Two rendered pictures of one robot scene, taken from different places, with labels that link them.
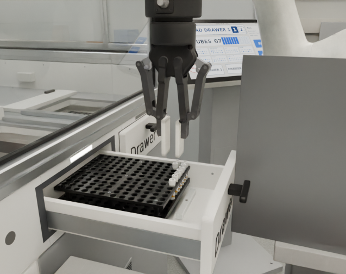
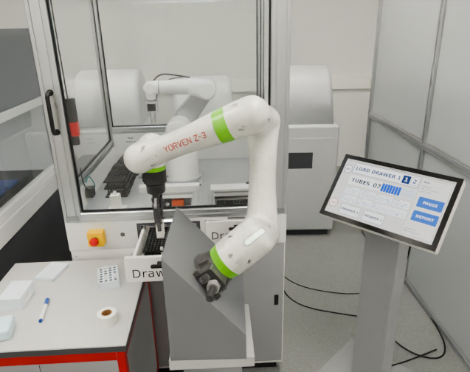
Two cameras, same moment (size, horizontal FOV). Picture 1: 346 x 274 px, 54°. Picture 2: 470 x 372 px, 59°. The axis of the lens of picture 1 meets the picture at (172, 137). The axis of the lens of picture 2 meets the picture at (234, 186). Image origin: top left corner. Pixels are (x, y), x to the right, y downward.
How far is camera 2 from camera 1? 1.69 m
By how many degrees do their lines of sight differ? 65
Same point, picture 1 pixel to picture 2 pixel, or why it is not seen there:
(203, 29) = (371, 170)
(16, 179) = (127, 217)
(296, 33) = (251, 207)
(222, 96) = (375, 238)
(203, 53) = (353, 192)
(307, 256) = not seen: hidden behind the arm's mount
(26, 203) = (130, 226)
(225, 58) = (370, 204)
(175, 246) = not seen: hidden behind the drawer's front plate
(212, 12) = not seen: outside the picture
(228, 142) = (379, 286)
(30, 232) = (132, 237)
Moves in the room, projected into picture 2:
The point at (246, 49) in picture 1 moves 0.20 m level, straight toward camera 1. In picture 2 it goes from (401, 204) to (355, 208)
